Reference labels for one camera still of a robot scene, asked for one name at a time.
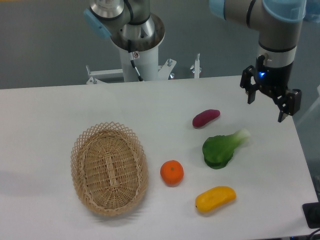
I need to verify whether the black device at table edge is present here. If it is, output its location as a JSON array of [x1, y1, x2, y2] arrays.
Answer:
[[302, 202, 320, 229]]

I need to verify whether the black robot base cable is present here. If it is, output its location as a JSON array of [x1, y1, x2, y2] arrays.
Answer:
[[127, 39, 145, 82]]

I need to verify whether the orange tangerine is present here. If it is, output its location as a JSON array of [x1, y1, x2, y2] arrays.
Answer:
[[160, 160, 184, 186]]

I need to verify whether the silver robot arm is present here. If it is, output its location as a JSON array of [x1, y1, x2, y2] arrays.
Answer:
[[83, 0, 306, 122]]

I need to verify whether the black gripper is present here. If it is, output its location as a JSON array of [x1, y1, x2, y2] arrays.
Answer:
[[240, 55, 302, 123]]

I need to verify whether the woven wicker basket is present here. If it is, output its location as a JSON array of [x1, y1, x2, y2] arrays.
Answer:
[[70, 121, 149, 217]]

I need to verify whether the green bok choy vegetable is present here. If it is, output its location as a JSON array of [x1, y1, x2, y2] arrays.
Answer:
[[202, 128, 251, 170]]

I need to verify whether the purple sweet potato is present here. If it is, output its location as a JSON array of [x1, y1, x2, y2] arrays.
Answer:
[[192, 109, 221, 128]]

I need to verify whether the yellow mango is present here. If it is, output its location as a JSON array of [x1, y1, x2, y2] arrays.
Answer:
[[195, 186, 237, 213]]

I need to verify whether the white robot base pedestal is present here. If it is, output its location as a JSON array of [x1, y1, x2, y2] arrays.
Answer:
[[85, 12, 203, 85]]

